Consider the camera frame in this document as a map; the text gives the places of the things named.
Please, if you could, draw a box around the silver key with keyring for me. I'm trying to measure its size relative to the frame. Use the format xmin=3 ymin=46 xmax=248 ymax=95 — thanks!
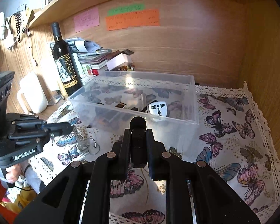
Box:
xmin=73 ymin=125 xmax=100 ymax=155

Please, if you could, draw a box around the person's left hand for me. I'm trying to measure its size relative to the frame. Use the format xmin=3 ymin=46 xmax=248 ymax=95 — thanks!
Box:
xmin=4 ymin=164 xmax=21 ymax=183

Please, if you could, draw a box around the dark wine bottle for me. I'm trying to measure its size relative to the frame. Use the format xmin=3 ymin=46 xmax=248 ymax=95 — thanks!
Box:
xmin=51 ymin=22 xmax=83 ymax=96

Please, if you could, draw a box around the butterfly print lace cloth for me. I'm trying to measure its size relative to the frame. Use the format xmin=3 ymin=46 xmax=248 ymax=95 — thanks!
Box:
xmin=29 ymin=86 xmax=280 ymax=223

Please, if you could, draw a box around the clear plastic storage box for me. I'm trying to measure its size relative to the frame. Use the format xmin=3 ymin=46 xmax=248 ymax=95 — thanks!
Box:
xmin=69 ymin=71 xmax=199 ymax=130

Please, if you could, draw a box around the stack of books and magazines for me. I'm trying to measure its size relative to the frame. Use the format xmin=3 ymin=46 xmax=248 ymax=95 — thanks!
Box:
xmin=65 ymin=38 xmax=121 ymax=76

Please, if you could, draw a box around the white travel plug adapter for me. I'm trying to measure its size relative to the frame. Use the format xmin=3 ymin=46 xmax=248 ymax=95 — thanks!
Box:
xmin=147 ymin=101 xmax=167 ymax=117

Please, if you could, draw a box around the small white box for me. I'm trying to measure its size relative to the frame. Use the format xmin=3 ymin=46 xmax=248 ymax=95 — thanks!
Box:
xmin=107 ymin=53 xmax=132 ymax=71

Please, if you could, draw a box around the pink paper note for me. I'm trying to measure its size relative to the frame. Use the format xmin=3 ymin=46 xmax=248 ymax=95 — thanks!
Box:
xmin=74 ymin=7 xmax=100 ymax=32

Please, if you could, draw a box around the green paper note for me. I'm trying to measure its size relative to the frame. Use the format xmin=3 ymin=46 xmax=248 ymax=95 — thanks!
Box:
xmin=108 ymin=3 xmax=145 ymax=16

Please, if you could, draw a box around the orange paper note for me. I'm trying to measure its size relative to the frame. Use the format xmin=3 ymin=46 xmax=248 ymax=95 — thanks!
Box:
xmin=106 ymin=9 xmax=160 ymax=31

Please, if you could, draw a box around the black beaded necklace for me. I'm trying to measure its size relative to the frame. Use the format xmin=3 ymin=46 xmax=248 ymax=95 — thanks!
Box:
xmin=13 ymin=11 xmax=23 ymax=43

